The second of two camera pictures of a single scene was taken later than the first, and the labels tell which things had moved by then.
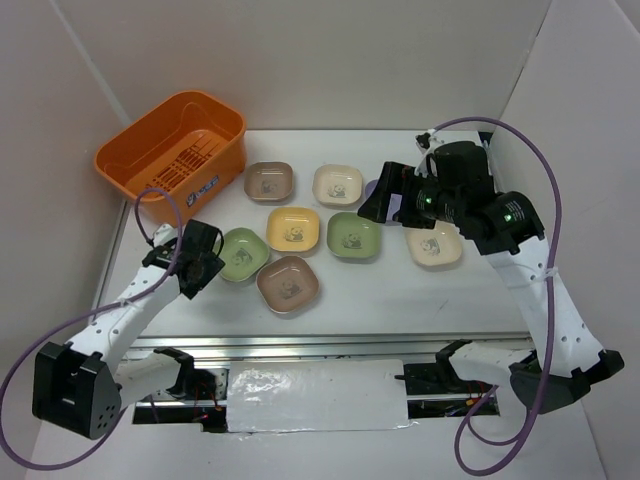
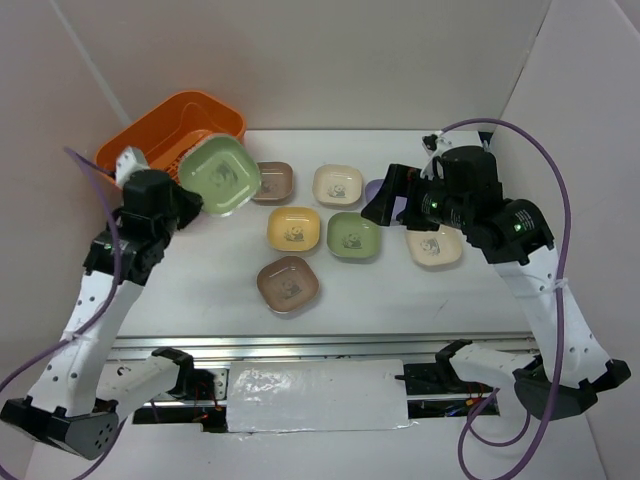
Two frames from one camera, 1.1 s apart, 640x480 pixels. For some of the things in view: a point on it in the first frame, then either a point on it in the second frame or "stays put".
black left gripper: [212, 265] -> [192, 205]
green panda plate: [244, 253] -> [222, 171]
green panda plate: [351, 235] stays put
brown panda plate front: [287, 284] stays put
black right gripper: [401, 179] stays put
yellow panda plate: [293, 229] stays put
